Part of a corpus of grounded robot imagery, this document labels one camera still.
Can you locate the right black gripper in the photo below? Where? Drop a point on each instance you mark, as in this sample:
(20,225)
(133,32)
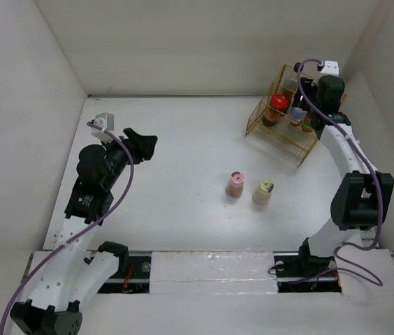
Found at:
(297,99)

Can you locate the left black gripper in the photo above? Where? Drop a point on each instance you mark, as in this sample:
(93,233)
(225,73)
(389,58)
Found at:
(142,145)

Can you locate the tall black-cap glass bottle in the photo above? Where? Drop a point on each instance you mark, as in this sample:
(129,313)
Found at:
(289,83)

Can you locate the silver-cap blue-label shaker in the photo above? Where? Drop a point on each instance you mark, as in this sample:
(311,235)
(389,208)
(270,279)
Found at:
(297,113)

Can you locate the red-cap dark sauce jar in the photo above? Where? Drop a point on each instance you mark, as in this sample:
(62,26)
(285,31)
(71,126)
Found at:
(274,110)

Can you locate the yellow-cap sauce bottle front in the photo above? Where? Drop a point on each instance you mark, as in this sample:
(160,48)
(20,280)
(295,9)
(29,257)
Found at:
(306,125)

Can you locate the yellow-cap sauce bottle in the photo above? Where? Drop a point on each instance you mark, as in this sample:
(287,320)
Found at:
(295,122)
(306,125)

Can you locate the yellow-cap beige jar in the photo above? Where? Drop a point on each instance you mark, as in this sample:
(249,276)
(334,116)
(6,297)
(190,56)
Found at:
(262,194)

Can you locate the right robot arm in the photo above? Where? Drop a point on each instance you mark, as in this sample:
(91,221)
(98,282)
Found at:
(362,199)

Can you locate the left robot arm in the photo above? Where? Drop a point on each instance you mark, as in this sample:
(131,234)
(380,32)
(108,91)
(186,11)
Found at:
(70,279)

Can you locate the pink-cap spice jar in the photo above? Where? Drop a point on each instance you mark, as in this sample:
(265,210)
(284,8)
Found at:
(235,184)

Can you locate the yellow wire basket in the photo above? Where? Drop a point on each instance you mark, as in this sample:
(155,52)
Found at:
(291,140)

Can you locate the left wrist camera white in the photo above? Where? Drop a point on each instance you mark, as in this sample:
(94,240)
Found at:
(105,122)

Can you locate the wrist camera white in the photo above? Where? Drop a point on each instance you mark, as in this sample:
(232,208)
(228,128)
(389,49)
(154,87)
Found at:
(105,122)
(326,68)

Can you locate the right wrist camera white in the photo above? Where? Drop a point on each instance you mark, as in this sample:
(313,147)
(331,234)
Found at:
(326,68)

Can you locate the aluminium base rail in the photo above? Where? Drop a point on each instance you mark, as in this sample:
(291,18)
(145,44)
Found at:
(214,273)

